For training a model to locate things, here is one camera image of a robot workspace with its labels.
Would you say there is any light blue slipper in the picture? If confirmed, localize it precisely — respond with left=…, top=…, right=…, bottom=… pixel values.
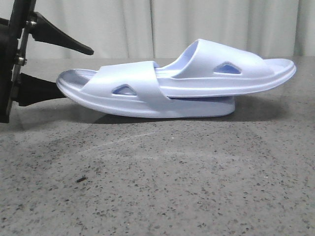
left=155, top=39, right=296, bottom=98
left=56, top=61, right=235, bottom=118

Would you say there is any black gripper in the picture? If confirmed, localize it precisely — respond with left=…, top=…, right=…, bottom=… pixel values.
left=0, top=0, right=94, bottom=123

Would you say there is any small black debris piece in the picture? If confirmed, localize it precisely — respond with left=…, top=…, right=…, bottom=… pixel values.
left=76, top=176, right=88, bottom=183

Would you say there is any beige curtain backdrop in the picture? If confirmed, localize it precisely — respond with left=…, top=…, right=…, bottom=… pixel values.
left=0, top=0, right=315, bottom=60

